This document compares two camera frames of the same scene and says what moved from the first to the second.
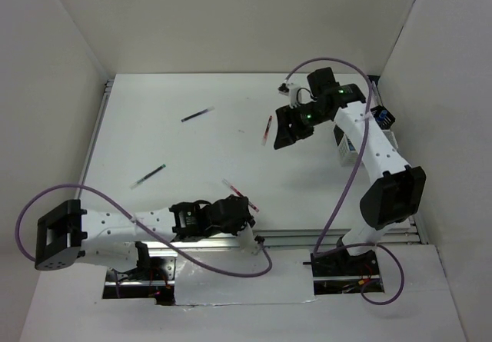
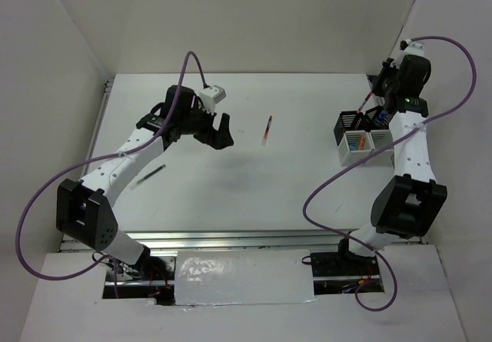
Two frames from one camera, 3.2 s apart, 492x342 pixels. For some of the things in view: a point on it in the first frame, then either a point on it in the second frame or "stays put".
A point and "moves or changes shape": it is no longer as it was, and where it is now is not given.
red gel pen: x=265 y=134 stays put
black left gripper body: x=236 y=226 -> x=199 y=120
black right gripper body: x=309 y=116 -> x=387 y=81
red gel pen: x=238 y=193 moves or changes shape
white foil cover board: x=290 y=280 stays put
